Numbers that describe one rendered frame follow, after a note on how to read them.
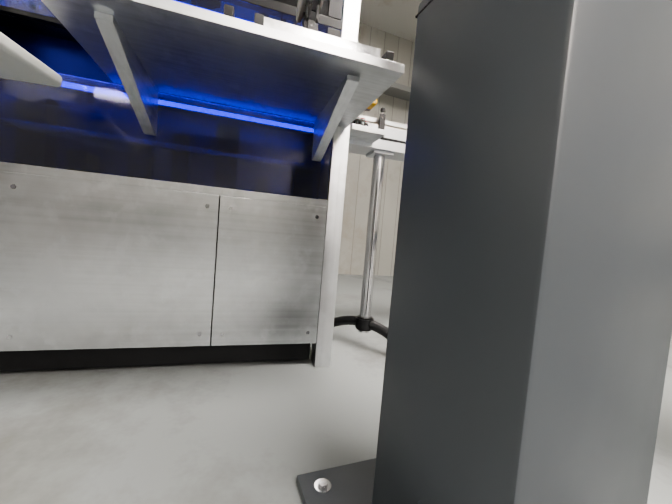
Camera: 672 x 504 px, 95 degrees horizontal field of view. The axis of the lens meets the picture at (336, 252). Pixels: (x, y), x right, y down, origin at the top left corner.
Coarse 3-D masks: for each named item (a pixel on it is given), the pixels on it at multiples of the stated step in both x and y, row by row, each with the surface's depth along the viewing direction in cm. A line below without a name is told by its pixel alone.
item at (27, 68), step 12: (0, 36) 56; (0, 48) 57; (12, 48) 59; (0, 60) 62; (12, 60) 61; (24, 60) 62; (36, 60) 65; (0, 72) 67; (12, 72) 67; (24, 72) 66; (36, 72) 66; (48, 72) 68; (48, 84) 71; (60, 84) 72
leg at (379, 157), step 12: (372, 156) 131; (384, 156) 129; (372, 168) 131; (372, 180) 130; (372, 192) 130; (372, 204) 130; (372, 216) 130; (372, 228) 130; (372, 240) 130; (372, 252) 130; (372, 264) 131; (372, 276) 131; (372, 288) 132; (360, 312) 133
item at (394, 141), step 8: (384, 112) 122; (368, 120) 124; (376, 120) 125; (384, 120) 122; (384, 128) 123; (392, 128) 125; (400, 128) 129; (384, 136) 124; (392, 136) 125; (400, 136) 126; (352, 144) 121; (360, 144) 121; (368, 144) 122; (376, 144) 123; (384, 144) 124; (392, 144) 125; (400, 144) 126; (352, 152) 132; (360, 152) 131; (368, 152) 130; (392, 152) 127; (400, 152) 127; (400, 160) 139
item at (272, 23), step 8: (264, 24) 63; (272, 24) 64; (280, 24) 64; (288, 24) 64; (288, 32) 65; (296, 32) 65; (304, 32) 65; (312, 32) 66; (320, 32) 66; (320, 40) 67; (328, 40) 67; (336, 40) 68; (344, 40) 68; (352, 48) 69; (360, 48) 69; (368, 48) 70; (376, 48) 70; (376, 56) 70
